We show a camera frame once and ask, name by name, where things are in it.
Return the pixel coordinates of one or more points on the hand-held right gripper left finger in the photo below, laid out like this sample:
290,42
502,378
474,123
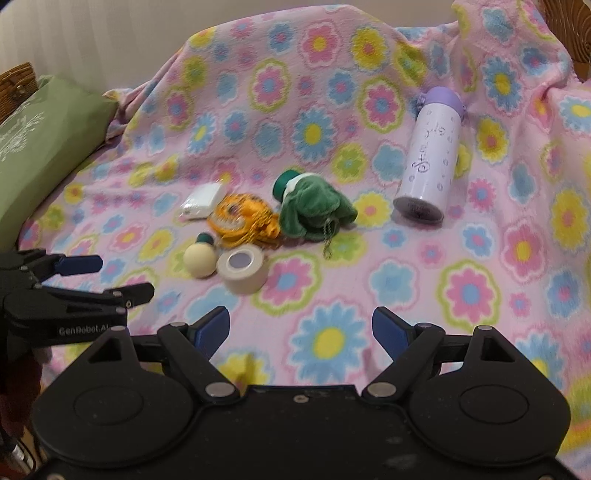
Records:
213,330

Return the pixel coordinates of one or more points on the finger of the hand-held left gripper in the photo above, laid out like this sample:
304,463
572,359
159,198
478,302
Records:
78,265
115,295

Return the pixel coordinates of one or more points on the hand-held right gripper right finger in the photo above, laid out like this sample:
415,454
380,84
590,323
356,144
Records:
390,330

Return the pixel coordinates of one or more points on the beige tape roll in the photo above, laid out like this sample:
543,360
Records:
249,277

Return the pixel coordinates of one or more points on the beige makeup sponge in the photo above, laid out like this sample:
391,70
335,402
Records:
199,261

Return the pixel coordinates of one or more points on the green plush toy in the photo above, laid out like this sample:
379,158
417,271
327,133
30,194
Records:
314,207

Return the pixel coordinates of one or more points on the person's left forearm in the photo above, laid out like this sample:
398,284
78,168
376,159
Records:
18,383

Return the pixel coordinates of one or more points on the green printed cloth bag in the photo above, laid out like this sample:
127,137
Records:
41,161

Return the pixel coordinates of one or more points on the white tissue packet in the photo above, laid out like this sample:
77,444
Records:
203,201

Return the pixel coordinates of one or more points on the white and purple bottle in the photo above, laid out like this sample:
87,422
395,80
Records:
429,157

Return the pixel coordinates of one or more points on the brown wicker basket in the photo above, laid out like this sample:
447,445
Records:
16,87

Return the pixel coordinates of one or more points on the pink floral fleece blanket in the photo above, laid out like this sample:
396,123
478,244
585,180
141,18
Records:
323,115

